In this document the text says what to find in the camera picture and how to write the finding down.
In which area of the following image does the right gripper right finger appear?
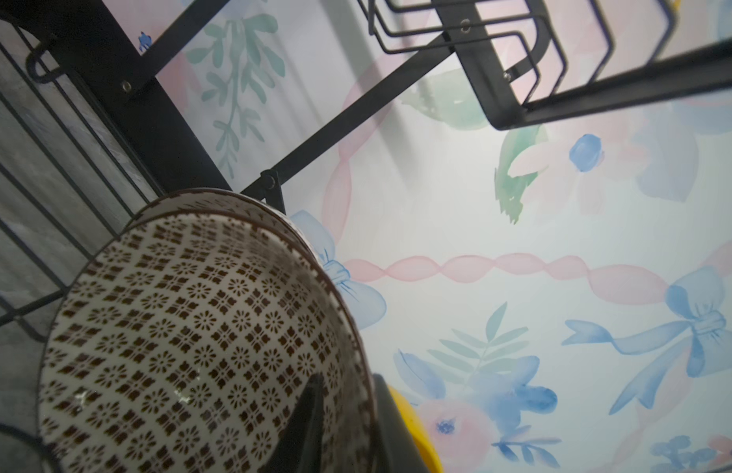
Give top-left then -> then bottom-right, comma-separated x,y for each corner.
373,374 -> 429,473

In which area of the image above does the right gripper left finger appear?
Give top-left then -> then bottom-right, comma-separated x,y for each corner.
263,374 -> 325,473

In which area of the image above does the yellow bowl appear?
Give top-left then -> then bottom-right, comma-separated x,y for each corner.
388,385 -> 443,473

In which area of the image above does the orange dotted patterned bowl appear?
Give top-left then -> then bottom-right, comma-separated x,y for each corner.
38,190 -> 376,472

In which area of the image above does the black corrugated cable hose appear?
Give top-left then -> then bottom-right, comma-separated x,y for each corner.
0,419 -> 63,473

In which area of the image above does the black wire dish rack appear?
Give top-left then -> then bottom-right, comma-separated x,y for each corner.
0,0 -> 732,344

